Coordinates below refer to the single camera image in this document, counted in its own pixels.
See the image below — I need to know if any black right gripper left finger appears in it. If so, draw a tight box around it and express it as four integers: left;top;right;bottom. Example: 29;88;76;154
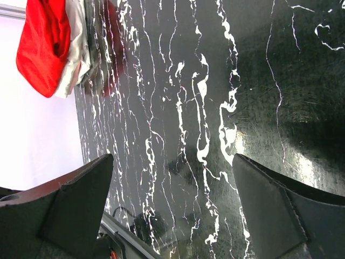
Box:
1;154;113;258

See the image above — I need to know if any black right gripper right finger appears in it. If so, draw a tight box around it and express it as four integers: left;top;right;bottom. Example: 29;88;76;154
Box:
233;154;344;258

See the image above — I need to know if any folded white t shirt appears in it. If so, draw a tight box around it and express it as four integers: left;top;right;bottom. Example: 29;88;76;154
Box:
54;1;91;98

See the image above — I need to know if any folded red t shirt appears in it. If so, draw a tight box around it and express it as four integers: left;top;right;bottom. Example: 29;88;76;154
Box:
16;0;71;98

